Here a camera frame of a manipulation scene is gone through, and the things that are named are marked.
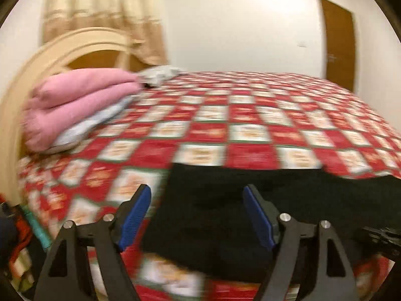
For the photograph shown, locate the cream wooden headboard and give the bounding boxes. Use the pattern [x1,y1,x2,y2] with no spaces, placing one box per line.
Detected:
[0,27,141,195]

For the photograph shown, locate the brown wooden door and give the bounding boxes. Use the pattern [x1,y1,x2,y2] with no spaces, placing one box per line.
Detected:
[318,0,358,93]

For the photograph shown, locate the red checked printed bed sheet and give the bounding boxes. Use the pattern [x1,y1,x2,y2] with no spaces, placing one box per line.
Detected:
[17,70,401,301]

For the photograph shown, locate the pile of colourful clothes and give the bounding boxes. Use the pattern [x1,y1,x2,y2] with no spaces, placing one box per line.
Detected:
[0,194,53,293]

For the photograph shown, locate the black pants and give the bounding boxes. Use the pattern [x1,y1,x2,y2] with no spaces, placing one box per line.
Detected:
[142,162,401,278]

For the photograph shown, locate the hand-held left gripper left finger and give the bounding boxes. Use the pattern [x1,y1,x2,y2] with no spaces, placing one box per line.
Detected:
[34,184,152,301]

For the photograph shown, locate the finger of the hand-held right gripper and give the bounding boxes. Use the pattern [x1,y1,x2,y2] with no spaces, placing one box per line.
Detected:
[363,225,401,255]

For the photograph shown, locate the light blue patterned pillow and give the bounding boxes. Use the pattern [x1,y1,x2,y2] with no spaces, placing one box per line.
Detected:
[51,96,136,155]

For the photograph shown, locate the beige curtain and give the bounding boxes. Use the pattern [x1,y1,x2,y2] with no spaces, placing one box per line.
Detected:
[42,0,169,67]

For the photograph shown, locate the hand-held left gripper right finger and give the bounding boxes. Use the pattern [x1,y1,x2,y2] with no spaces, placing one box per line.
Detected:
[244,184,359,301]

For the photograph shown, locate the grey patterned pillow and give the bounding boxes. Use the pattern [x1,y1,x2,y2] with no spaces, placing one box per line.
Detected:
[136,65,186,88]

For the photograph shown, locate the folded pink blanket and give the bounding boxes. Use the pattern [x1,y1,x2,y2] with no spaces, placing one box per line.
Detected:
[23,69,142,153]

